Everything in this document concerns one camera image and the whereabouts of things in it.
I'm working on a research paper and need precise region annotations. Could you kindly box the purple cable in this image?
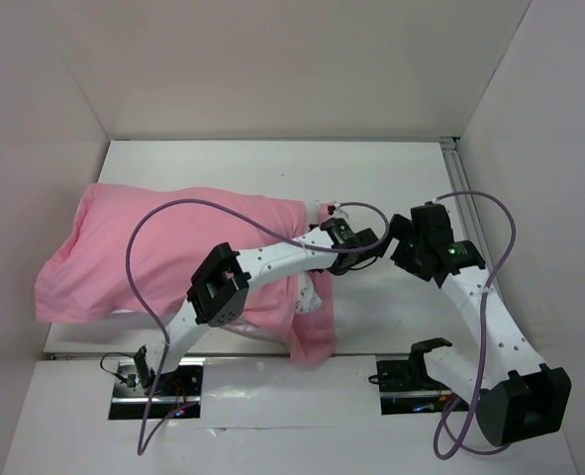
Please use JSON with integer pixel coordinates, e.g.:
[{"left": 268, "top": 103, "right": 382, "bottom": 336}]
[
  {"left": 434, "top": 191, "right": 519, "bottom": 460},
  {"left": 126, "top": 198, "right": 390, "bottom": 455}
]

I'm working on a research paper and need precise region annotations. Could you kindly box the white pillow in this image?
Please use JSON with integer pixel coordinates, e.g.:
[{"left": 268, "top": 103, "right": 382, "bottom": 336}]
[{"left": 295, "top": 201, "right": 322, "bottom": 315}]

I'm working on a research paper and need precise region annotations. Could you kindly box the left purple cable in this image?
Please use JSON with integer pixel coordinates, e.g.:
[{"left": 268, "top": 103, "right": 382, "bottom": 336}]
[{"left": 126, "top": 198, "right": 390, "bottom": 455}]

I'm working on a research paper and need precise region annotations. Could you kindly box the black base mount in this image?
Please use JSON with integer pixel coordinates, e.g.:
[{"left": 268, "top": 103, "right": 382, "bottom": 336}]
[
  {"left": 99, "top": 352, "right": 204, "bottom": 421},
  {"left": 367, "top": 358, "right": 454, "bottom": 416}
]

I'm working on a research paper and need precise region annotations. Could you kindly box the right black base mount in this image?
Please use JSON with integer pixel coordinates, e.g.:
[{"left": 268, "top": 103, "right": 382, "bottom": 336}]
[{"left": 367, "top": 358, "right": 454, "bottom": 416}]

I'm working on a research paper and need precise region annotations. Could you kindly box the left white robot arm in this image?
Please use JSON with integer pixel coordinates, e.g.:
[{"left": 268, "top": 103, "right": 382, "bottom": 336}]
[{"left": 134, "top": 218, "right": 387, "bottom": 396}]

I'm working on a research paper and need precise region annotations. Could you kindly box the pink pillowcase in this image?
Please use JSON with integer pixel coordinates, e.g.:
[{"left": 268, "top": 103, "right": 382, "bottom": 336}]
[{"left": 34, "top": 183, "right": 336, "bottom": 365}]

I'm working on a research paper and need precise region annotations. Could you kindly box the aluminium frame rail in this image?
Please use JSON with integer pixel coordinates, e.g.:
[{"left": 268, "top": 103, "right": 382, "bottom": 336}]
[{"left": 439, "top": 136, "right": 499, "bottom": 298}]

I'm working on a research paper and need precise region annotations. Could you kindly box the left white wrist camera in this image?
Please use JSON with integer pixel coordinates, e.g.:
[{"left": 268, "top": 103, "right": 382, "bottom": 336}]
[{"left": 323, "top": 202, "right": 349, "bottom": 220}]

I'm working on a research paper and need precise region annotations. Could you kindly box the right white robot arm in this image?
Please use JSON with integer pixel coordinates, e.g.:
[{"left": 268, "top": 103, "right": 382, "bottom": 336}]
[{"left": 390, "top": 202, "right": 572, "bottom": 447}]

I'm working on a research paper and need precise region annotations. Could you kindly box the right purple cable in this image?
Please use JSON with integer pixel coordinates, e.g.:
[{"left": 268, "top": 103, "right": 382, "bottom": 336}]
[{"left": 434, "top": 191, "right": 519, "bottom": 460}]

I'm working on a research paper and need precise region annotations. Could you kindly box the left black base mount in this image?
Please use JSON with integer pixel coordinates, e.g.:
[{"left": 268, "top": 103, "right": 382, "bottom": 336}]
[{"left": 99, "top": 352, "right": 204, "bottom": 421}]

